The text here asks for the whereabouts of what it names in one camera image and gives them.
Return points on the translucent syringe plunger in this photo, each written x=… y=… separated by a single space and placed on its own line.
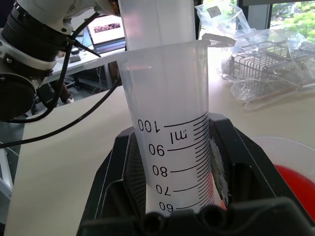
x=157 y=22

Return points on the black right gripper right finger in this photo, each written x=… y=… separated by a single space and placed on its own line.
x=246 y=167

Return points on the clear cup with red liquid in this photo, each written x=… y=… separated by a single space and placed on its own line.
x=295 y=177

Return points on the translucent graduated syringe barrel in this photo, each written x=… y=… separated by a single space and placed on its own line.
x=172 y=98

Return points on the small clear plastic bag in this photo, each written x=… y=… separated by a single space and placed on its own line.
x=219 y=17

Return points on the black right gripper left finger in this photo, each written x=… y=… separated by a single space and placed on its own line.
x=115 y=172

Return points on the open laptop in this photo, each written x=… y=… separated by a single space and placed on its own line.
x=108 y=37

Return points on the white background desk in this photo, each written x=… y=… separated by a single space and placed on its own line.
x=73 y=66

